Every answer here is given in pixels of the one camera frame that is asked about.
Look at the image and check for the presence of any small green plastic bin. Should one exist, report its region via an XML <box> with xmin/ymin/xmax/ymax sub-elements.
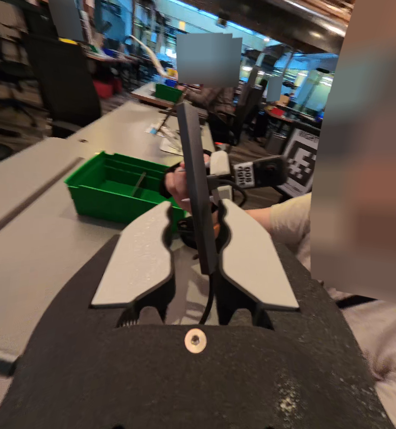
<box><xmin>155</xmin><ymin>84</ymin><xmax>184</xmax><ymax>103</ymax></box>

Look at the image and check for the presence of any tall black office chair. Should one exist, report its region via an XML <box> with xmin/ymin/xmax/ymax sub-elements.
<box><xmin>23</xmin><ymin>36</ymin><xmax>102</xmax><ymax>139</ymax></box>

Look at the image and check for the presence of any black hub cable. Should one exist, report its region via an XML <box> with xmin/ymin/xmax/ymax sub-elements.
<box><xmin>198</xmin><ymin>272</ymin><xmax>216</xmax><ymax>324</ymax></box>

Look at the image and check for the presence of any grey waste bin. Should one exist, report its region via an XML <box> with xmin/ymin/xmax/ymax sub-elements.
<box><xmin>266</xmin><ymin>132</ymin><xmax>288</xmax><ymax>154</ymax></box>

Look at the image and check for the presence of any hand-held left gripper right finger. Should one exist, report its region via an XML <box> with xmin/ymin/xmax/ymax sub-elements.
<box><xmin>216</xmin><ymin>199</ymin><xmax>301</xmax><ymax>311</ymax></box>

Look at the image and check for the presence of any thin grey metal rod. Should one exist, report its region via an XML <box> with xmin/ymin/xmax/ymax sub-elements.
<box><xmin>131</xmin><ymin>172</ymin><xmax>148</xmax><ymax>198</ymax></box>

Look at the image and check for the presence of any grey usb hub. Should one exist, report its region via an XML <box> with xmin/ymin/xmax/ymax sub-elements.
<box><xmin>176</xmin><ymin>101</ymin><xmax>219</xmax><ymax>275</ymax></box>

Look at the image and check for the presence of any large green plastic bin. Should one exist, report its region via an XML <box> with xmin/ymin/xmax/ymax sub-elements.
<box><xmin>65</xmin><ymin>151</ymin><xmax>186</xmax><ymax>234</ymax></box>

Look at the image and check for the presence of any person's right hand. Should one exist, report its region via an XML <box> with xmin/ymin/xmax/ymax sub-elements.
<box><xmin>166</xmin><ymin>164</ymin><xmax>193</xmax><ymax>213</ymax></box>

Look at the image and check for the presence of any red storage bin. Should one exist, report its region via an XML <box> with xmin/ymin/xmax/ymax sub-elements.
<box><xmin>93</xmin><ymin>80</ymin><xmax>122</xmax><ymax>98</ymax></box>

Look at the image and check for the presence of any person's right forearm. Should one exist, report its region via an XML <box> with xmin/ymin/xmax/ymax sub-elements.
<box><xmin>243</xmin><ymin>193</ymin><xmax>312</xmax><ymax>242</ymax></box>

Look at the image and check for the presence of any person's light clothing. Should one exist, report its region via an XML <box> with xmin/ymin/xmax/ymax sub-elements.
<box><xmin>299</xmin><ymin>235</ymin><xmax>396</xmax><ymax>429</ymax></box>

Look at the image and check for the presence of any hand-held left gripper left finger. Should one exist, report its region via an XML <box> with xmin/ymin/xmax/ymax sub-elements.
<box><xmin>91</xmin><ymin>200</ymin><xmax>176</xmax><ymax>309</ymax></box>

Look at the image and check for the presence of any white curved tube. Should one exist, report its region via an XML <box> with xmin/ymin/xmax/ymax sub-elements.
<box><xmin>130</xmin><ymin>34</ymin><xmax>169</xmax><ymax>78</ymax></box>

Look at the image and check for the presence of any white paper sheet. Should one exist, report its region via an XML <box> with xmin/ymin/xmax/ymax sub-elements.
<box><xmin>159</xmin><ymin>133</ymin><xmax>186</xmax><ymax>155</ymax></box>

